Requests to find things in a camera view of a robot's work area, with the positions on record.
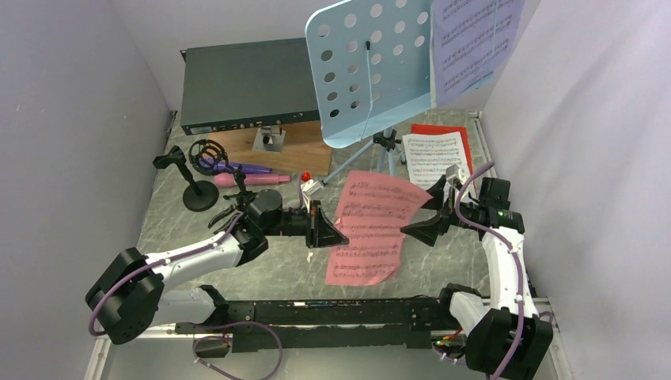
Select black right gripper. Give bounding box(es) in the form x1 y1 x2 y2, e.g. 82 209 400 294
400 175 483 246

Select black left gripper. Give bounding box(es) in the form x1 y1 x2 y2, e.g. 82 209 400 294
263 200 348 249

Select pink sheet music page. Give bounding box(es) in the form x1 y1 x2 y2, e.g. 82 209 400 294
325 170 431 287

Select white sheet music page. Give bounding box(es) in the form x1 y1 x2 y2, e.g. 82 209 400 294
403 132 471 189

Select red sheet music papers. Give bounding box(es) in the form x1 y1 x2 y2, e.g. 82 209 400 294
409 123 474 174

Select purple microphone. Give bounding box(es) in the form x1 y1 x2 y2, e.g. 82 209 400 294
194 158 272 176

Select black round-base mic stand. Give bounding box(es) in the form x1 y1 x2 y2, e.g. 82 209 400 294
152 146 219 212

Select black tripod mic stand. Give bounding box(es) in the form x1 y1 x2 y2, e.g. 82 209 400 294
188 139 256 211

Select light blue music stand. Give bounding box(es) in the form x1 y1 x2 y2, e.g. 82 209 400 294
305 1 432 184

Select lavender sheet music page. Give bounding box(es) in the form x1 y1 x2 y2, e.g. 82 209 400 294
430 0 525 108

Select pink microphone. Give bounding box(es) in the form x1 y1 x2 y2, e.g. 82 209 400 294
214 173 291 188

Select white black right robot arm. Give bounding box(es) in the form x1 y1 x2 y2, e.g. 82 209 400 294
401 174 554 379

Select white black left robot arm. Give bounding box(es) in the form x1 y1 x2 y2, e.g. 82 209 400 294
85 190 349 344

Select wooden board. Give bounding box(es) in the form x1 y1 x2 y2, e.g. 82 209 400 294
208 121 332 177

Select dark green rack unit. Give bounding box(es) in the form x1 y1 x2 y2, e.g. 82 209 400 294
180 38 320 135

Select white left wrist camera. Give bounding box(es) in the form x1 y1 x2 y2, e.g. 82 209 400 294
299 171 325 198

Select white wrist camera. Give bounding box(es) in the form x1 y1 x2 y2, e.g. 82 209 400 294
299 171 325 198
445 164 470 196

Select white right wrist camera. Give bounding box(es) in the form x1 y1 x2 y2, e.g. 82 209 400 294
445 164 470 196

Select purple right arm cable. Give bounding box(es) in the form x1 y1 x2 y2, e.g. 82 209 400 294
432 161 554 380

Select black wire stripper pliers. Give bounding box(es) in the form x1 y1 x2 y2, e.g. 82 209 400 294
207 205 237 234

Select grey metal bracket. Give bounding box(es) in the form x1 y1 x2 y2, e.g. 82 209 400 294
252 125 286 153

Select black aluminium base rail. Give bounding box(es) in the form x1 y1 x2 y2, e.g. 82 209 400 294
174 295 458 353

